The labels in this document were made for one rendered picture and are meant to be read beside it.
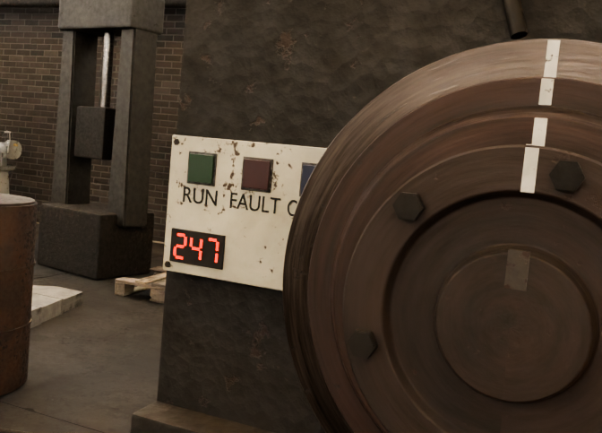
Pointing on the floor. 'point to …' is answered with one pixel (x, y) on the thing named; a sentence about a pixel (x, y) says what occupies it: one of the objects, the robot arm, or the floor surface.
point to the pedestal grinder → (12, 150)
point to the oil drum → (15, 287)
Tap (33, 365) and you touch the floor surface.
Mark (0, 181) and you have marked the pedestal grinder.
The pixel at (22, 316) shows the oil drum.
